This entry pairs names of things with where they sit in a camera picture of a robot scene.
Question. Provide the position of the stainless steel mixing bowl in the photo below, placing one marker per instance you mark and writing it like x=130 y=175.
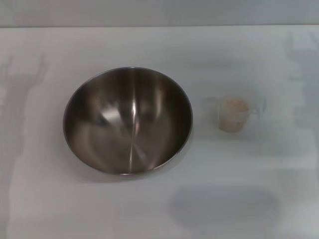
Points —
x=129 y=119

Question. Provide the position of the white rice grains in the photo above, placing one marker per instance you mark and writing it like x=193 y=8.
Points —
x=234 y=114

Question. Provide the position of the clear plastic measuring cup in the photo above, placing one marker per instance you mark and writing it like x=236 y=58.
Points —
x=256 y=109

